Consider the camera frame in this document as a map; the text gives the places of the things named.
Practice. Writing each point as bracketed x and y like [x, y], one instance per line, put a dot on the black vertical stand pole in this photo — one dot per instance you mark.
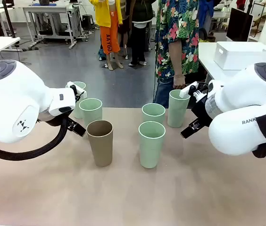
[8, 21]

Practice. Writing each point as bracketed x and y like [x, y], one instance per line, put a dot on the white plastic basket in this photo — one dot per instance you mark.
[239, 55]

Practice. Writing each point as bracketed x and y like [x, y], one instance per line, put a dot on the large white side table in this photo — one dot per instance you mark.
[208, 58]

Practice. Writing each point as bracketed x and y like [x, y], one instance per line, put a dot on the person's left hand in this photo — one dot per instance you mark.
[179, 82]

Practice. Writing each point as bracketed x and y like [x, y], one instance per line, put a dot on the blue hanging garment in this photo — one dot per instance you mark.
[206, 11]

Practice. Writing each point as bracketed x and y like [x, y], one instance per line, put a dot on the person in floral shirt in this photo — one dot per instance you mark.
[185, 28]

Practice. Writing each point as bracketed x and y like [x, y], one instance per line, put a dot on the black office chair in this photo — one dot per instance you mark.
[203, 35]

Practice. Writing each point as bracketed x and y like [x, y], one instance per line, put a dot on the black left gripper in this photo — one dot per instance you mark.
[64, 116]

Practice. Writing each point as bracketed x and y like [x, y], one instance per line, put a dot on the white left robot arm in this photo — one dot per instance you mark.
[10, 101]

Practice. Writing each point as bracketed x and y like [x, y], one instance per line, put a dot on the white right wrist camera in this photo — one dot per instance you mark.
[189, 90]

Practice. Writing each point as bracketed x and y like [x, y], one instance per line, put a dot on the person in black clothes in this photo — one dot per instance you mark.
[138, 28]

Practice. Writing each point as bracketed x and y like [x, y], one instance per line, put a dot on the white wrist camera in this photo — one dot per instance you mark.
[77, 90]
[189, 90]

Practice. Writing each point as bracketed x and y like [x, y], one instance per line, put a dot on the brown plastic cup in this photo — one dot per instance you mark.
[100, 146]

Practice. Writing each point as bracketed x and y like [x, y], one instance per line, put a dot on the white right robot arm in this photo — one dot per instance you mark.
[241, 106]

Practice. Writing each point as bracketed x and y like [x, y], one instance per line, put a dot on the mannequin yellow jacket orange shorts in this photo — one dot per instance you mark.
[107, 23]

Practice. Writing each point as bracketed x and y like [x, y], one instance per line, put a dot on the light green plastic cup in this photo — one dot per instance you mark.
[91, 115]
[177, 113]
[153, 116]
[152, 148]
[78, 110]

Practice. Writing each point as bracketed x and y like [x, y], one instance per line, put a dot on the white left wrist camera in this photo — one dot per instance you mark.
[77, 90]

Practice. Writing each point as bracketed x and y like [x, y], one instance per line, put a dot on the black computer monitor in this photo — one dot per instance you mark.
[239, 24]

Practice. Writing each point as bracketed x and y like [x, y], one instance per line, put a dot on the person's left forearm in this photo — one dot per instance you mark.
[176, 58]

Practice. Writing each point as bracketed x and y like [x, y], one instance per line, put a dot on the wooden chair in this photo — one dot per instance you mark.
[260, 22]

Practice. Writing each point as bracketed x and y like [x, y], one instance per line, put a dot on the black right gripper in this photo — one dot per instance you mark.
[201, 110]

